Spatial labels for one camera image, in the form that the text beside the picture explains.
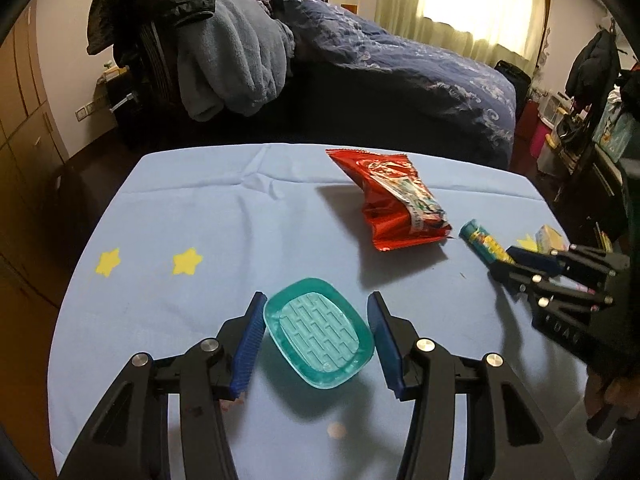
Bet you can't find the teal candy tube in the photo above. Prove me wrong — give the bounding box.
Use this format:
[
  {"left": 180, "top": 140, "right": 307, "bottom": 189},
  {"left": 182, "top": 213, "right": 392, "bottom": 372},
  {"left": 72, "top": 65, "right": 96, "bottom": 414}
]
[{"left": 459, "top": 219, "right": 514, "bottom": 266}]

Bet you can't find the red snack bag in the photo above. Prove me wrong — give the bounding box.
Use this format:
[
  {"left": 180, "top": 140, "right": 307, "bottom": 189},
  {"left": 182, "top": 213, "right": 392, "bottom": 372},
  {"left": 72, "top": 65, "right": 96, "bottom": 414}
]
[{"left": 326, "top": 148, "right": 451, "bottom": 252}]

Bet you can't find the teal soap dish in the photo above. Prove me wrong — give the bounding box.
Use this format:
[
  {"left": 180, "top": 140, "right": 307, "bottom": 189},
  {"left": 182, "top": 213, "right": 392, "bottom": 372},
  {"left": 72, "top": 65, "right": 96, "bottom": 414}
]
[{"left": 262, "top": 278, "right": 374, "bottom": 390}]

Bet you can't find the person right hand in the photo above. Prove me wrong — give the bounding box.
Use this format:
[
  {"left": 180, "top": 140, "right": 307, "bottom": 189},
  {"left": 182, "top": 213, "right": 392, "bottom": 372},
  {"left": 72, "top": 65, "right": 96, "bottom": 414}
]
[{"left": 584, "top": 367, "right": 640, "bottom": 419}]

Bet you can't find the dark wooden dresser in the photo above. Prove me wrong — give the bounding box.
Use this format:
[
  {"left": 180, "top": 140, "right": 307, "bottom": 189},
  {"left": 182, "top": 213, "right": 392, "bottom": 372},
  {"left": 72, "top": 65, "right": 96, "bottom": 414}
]
[{"left": 552, "top": 134, "right": 639, "bottom": 255}]

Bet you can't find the pink storage container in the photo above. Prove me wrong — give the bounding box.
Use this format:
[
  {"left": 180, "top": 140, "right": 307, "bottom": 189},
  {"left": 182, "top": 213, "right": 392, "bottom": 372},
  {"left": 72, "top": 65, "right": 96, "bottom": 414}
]
[{"left": 529, "top": 118, "right": 553, "bottom": 159}]

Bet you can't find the black suitcase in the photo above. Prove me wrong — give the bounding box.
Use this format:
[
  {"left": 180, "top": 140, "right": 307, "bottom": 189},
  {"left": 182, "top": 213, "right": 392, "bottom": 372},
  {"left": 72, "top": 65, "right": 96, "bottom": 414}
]
[{"left": 495, "top": 60, "right": 532, "bottom": 122}]

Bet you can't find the hanging black coat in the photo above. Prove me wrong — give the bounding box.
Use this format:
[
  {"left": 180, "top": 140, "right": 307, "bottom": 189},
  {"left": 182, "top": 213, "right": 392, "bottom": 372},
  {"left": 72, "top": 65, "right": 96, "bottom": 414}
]
[{"left": 565, "top": 29, "right": 620, "bottom": 110}]

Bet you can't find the light blue patterned tablecloth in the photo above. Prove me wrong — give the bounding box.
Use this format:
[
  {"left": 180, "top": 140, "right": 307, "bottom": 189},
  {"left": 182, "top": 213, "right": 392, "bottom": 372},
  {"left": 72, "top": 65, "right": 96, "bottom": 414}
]
[{"left": 48, "top": 145, "right": 597, "bottom": 479}]

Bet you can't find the green window curtain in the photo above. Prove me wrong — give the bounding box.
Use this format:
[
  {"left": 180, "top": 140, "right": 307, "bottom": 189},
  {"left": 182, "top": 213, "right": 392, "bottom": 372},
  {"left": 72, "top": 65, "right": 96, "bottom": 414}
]
[{"left": 375, "top": 0, "right": 548, "bottom": 75}]

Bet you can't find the bed with blue duvet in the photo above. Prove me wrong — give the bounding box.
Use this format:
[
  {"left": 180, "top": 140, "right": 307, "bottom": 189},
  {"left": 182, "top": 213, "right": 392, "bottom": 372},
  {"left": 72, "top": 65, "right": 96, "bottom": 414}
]
[{"left": 224, "top": 0, "right": 518, "bottom": 172}]

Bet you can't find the wooden wardrobe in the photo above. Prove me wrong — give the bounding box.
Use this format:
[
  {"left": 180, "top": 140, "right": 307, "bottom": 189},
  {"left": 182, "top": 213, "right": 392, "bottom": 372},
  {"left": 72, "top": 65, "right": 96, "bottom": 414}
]
[{"left": 1, "top": 0, "right": 68, "bottom": 304}]

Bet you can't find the orange bedside box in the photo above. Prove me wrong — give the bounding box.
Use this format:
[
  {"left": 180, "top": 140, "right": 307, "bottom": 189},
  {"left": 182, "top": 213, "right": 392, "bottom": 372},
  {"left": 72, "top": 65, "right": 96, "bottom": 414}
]
[{"left": 341, "top": 3, "right": 358, "bottom": 14}]

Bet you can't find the wooden nightstand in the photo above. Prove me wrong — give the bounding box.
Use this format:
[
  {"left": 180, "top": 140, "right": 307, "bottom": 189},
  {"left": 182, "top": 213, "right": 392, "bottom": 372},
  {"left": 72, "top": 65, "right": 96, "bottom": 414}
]
[{"left": 96, "top": 61, "right": 139, "bottom": 125}]

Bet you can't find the light blue fleece blanket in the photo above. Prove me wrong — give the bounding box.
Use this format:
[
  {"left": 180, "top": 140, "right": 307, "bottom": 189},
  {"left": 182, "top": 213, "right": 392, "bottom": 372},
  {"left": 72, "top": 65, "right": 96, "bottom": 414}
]
[{"left": 177, "top": 0, "right": 295, "bottom": 122}]

